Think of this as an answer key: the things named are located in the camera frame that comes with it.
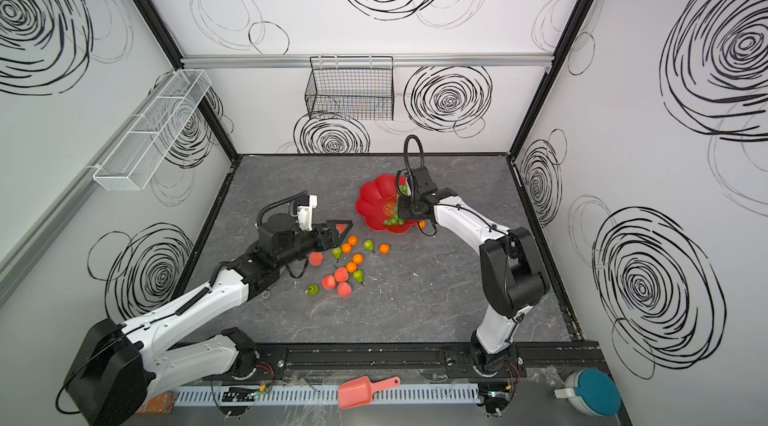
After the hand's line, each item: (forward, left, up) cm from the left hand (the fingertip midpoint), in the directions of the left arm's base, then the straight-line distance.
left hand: (346, 225), depth 77 cm
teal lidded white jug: (-32, -56, -11) cm, 66 cm away
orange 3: (-4, 0, -19) cm, 19 cm away
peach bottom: (-11, +1, -17) cm, 20 cm away
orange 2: (-1, -2, -19) cm, 19 cm away
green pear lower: (-6, -3, -18) cm, 20 cm away
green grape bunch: (+24, -15, -16) cm, 33 cm away
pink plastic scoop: (-34, -5, -19) cm, 39 cm away
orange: (+3, -10, -18) cm, 21 cm away
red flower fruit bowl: (+22, -6, -20) cm, 30 cm away
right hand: (+12, -14, -10) cm, 21 cm away
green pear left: (+1, +5, -18) cm, 18 cm away
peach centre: (-6, +3, -17) cm, 18 cm away
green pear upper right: (+4, -5, -18) cm, 19 cm away
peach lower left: (-9, +6, -17) cm, 20 cm away
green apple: (-11, +10, -17) cm, 23 cm away
